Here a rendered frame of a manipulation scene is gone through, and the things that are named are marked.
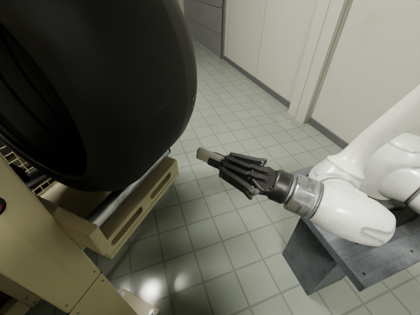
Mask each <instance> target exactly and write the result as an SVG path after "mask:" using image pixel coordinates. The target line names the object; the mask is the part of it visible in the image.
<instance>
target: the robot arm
mask: <svg viewBox="0 0 420 315"><path fill-rule="evenodd" d="M419 123H420V85H418V86H417V87H416V88H414V89H413V90H412V91H411V92H410V93H409V94H407V95H406V96H405V97H404V98H402V99H401V100H400V101H399V102H398V103H397V104H395V105H394V106H393V107H392V108H391V109H389V110H388V111H387V112H385V113H384V114H383V115H382V116H381V117H380V118H379V119H377V120H376V121H375V122H373V123H372V124H371V125H370V126H369V127H368V128H366V129H365V130H364V131H363V132H362V133H361V134H360V135H359V136H357V137H356V138H355V139H354V140H353V141H352V142H351V143H350V144H349V145H348V146H347V147H346V148H345V149H344V150H342V151H341V152H340V153H339V154H336V155H333V156H328V157H327V158H326V159H324V160H323V161H322V162H320V163H319V164H317V165H315V166H314V167H313V168H312V169H311V171H310V173H309V176H308V177H307V176H304V175H302V174H297V175H295V177H294V176H293V174H291V173H288V172H286V171H283V170H281V169H280V170H278V171H275V170H274V169H272V168H271V167H268V165H267V163H266V162H267V159H266V158H257V157H252V156H247V155H243V154H238V153H235V152H230V153H229V154H228V155H225V156H224V155H222V154H219V153H217V152H211V151H208V150H207V149H204V148H201V147H199V148H198V149H197V154H196V158H197V159H200V160H202V161H204V162H207V164H208V165H210V166H212V167H214V168H217V169H219V177H220V178H222V179H223V180H225V181H226V182H228V183H229V184H230V185H232V186H234V187H235V188H236V189H238V190H240V191H241V192H242V193H244V194H245V196H246V197H247V198H248V199H249V200H252V199H253V197H254V196H255V195H257V194H259V195H265V196H267V198H268V199H270V200H272V201H274V202H277V203H279V204H282V203H283V207H284V209H285V210H287V211H290V212H292V213H294V214H297V215H299V216H301V217H302V218H306V219H308V220H310V221H312V222H313V223H314V224H315V225H317V226H318V227H320V228H321V229H323V230H325V231H327V232H329V233H331V234H333V235H336V236H338V237H340V238H343V239H346V240H348V241H352V242H354V243H358V244H363V245H367V246H377V247H378V246H382V245H383V244H385V243H387V242H388V241H389V240H390V239H391V238H392V236H393V234H394V232H395V228H396V218H395V216H394V214H393V213H391V212H390V211H389V210H388V209H403V208H404V207H405V206H406V205H407V206H409V207H410V208H411V209H413V210H414V211H416V212H417V213H418V214H420V137H419V136H417V135H415V134H410V133H406V131H407V130H409V129H411V128H413V127H414V126H415V125H417V124H419ZM249 177H250V178H249Z"/></svg>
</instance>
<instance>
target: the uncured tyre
mask: <svg viewBox="0 0 420 315"><path fill-rule="evenodd" d="M197 84H198V78H197V67H196V58H195V53H194V48H193V42H192V39H191V35H190V32H189V29H188V25H187V23H186V20H185V18H184V14H183V12H182V10H181V7H180V5H179V3H178V0H0V141H1V142H2V143H3V144H4V145H6V146H7V147H8V148H9V149H10V150H11V151H13V152H14V153H15V154H17V155H18V156H19V157H20V158H22V159H23V160H25V161H26V162H27V163H28V164H30V165H31V166H32V167H34V168H36V169H37V170H38V171H40V172H42V173H43V174H45V175H47V176H48V177H50V178H51V179H53V180H55V181H57V182H59V183H61V184H63V185H65V186H68V187H70V188H73V189H77V190H80V191H86V192H103V191H118V190H121V189H124V188H126V187H127V186H129V185H131V184H132V183H135V182H136V181H138V180H139V179H141V178H142V177H143V176H144V175H145V173H146V172H147V171H148V170H149V169H150V168H151V167H152V166H153V165H154V164H155V163H156V162H157V161H158V160H159V159H160V158H161V156H162V155H163V154H164V153H165V152H166V151H167V150H168V149H169V148H170V147H171V146H172V145H173V144H174V143H175V142H176V141H177V140H178V139H179V138H180V137H181V135H182V134H183V132H184V131H185V129H186V127H187V125H188V123H189V120H190V118H191V115H192V113H193V110H191V108H192V103H193V96H194V95H195V93H197ZM172 98H173V100H172V101H171V102H170V103H168V104H167V105H165V106H164V107H163V108H162V109H160V110H159V111H158V112H157V113H155V114H154V115H152V116H151V114H152V113H153V112H154V111H156V110H157V109H159V108H160V107H161V106H163V105H164V104H166V103H167V102H168V101H169V100H171V99H172ZM193 109H194V108H193Z"/></svg>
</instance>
